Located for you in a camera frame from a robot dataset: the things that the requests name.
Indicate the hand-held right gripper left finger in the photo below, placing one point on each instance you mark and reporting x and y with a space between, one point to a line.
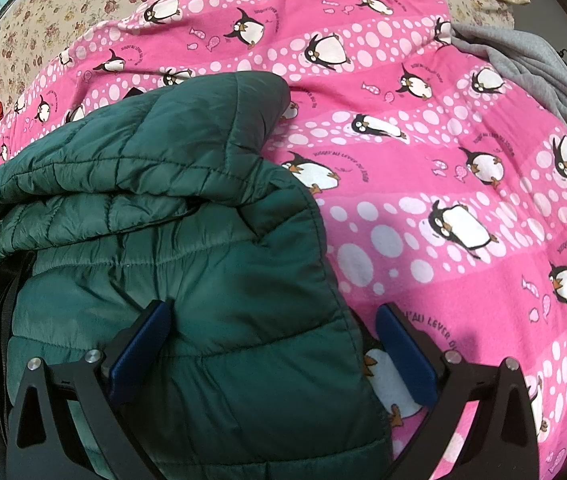
138 350

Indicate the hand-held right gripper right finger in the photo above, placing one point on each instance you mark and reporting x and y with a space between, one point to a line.
406 360

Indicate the green quilted puffer jacket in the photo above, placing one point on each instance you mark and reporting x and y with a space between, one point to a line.
173 240

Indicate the pink penguin print blanket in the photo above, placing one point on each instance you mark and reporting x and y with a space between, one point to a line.
413 160

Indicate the grey sweatshirt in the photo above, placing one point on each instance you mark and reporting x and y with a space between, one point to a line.
533 65

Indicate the floral bed sheet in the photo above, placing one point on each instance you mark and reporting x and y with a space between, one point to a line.
73 15

